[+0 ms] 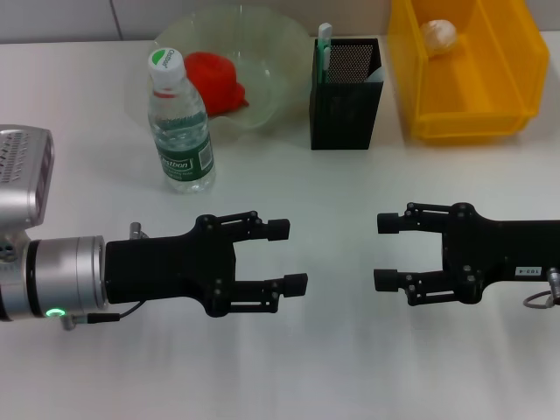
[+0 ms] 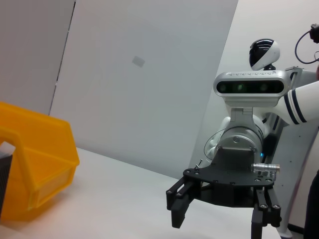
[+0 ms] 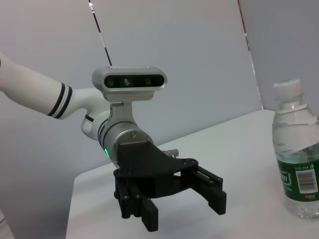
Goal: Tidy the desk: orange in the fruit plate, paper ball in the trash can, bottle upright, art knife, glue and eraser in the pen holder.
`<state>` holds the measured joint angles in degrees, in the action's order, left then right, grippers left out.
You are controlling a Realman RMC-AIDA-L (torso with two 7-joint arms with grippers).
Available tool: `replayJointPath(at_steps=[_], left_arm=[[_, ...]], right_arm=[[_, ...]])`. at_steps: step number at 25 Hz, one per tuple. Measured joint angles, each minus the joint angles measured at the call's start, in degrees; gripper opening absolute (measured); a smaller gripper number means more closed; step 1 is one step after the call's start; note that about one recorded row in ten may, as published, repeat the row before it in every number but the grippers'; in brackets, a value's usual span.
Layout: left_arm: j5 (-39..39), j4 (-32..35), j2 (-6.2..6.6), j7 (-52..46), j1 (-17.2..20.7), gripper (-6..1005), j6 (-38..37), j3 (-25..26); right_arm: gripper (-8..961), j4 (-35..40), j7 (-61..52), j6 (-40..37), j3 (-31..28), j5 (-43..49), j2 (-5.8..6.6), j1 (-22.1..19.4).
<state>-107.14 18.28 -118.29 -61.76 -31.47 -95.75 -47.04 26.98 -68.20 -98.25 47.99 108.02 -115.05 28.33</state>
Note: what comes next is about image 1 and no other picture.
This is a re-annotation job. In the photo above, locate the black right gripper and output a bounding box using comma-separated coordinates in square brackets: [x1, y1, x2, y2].
[374, 202, 560, 307]

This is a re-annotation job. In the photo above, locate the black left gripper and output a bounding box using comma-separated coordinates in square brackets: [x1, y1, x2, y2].
[104, 210, 309, 319]

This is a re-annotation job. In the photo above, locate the clear green-label water bottle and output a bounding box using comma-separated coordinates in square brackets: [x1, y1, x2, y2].
[147, 46, 217, 194]

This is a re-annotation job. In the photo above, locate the red-orange toy fruit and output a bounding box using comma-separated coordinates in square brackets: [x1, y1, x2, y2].
[183, 51, 250, 117]

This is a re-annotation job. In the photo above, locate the green utility knife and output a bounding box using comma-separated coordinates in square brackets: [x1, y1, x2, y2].
[315, 23, 333, 84]

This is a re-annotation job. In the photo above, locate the white paper ball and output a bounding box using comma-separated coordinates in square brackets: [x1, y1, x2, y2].
[419, 19, 459, 58]

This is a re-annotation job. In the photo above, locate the black mesh pen holder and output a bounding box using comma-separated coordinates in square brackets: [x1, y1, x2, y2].
[308, 38, 385, 151]

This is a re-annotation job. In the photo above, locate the translucent green wavy fruit bowl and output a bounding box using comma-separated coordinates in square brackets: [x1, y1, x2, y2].
[150, 4, 312, 141]

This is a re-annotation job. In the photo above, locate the yellow plastic storage bin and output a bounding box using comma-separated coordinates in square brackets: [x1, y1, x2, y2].
[387, 0, 550, 146]

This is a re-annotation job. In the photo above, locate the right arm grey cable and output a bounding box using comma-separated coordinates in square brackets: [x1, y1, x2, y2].
[524, 267, 560, 310]

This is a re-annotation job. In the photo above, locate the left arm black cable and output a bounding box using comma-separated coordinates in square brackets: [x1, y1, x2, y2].
[60, 221, 150, 333]

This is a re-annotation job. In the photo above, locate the left wrist camera housing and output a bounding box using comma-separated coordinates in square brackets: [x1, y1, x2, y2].
[0, 125, 54, 240]

